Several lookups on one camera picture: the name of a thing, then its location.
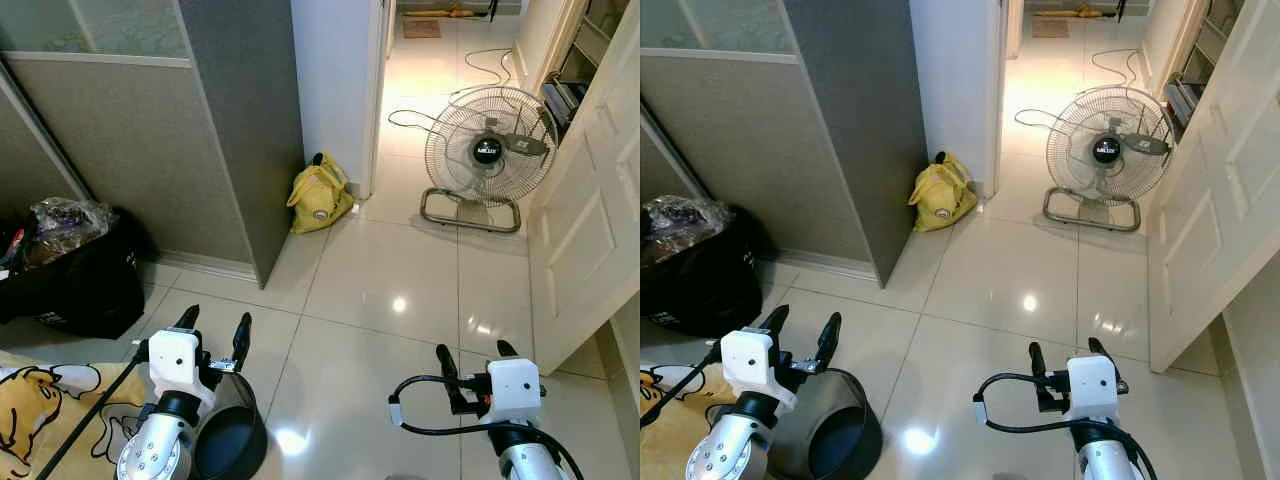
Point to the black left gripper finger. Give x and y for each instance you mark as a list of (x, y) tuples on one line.
[(242, 338), (775, 318), (187, 318), (828, 336)]

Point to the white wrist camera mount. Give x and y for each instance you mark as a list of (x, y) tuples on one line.
[(175, 360), (748, 360), (515, 390), (1092, 388)]

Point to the white shelf unit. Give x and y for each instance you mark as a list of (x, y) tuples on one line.
[(1198, 65), (578, 65)]

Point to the yellow cartoon blanket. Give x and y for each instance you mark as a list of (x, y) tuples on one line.
[(40, 410), (665, 440)]

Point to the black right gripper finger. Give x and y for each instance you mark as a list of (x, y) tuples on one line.
[(1101, 349), (448, 363), (1038, 361), (507, 350)]

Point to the yellow umbrella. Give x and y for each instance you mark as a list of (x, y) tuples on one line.
[(1080, 12), (450, 12)]

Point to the grey wardrobe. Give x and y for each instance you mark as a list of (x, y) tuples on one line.
[(760, 130), (130, 130)]

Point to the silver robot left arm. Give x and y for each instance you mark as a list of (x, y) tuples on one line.
[(720, 455), (150, 452)]

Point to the metal floor fan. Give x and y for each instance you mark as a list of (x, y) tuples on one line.
[(1107, 150), (490, 150)]

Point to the white panel door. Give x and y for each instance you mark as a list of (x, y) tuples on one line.
[(585, 230), (1210, 220)]

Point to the brown doormat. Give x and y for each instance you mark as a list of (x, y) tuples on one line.
[(1050, 28), (422, 28)]

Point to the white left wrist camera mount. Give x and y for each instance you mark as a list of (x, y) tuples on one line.
[(748, 360), (175, 360)]

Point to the black bag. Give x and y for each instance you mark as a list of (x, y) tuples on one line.
[(80, 295), (700, 295)]

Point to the yellow bag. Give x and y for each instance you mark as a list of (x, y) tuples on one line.
[(940, 200), (318, 200)]

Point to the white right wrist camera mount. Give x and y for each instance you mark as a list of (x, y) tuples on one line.
[(515, 390), (1092, 388)]

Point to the clear plastic bag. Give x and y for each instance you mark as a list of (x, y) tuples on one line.
[(680, 225), (65, 225)]

